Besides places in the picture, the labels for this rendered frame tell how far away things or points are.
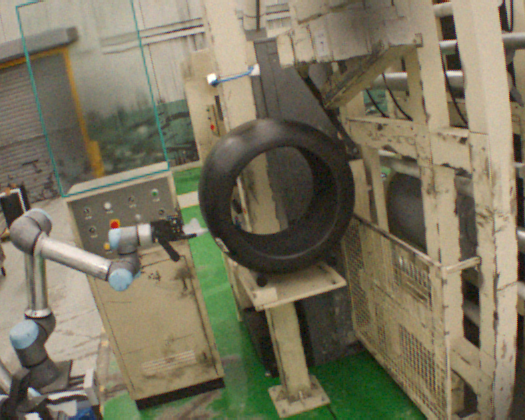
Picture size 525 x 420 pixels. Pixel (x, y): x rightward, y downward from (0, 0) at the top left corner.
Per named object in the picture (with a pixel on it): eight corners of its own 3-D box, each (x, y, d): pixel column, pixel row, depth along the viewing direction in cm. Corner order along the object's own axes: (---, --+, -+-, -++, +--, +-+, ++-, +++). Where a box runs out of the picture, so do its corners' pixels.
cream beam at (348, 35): (280, 70, 201) (273, 35, 197) (335, 60, 205) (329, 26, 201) (332, 62, 144) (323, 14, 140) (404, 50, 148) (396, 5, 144)
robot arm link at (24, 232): (2, 221, 153) (134, 272, 161) (15, 212, 164) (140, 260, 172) (-5, 251, 156) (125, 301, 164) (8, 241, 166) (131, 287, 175)
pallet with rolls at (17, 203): (5, 229, 822) (-7, 188, 800) (45, 216, 846) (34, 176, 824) (-5, 246, 713) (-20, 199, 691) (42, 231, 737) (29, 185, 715)
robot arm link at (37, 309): (20, 346, 179) (10, 215, 164) (33, 328, 193) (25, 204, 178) (48, 350, 180) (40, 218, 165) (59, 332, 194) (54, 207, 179)
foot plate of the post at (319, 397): (268, 390, 263) (266, 384, 262) (314, 376, 267) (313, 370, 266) (280, 418, 238) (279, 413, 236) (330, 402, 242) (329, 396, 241)
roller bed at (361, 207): (327, 219, 238) (317, 159, 229) (354, 211, 241) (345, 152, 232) (342, 229, 219) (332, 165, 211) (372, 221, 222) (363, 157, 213)
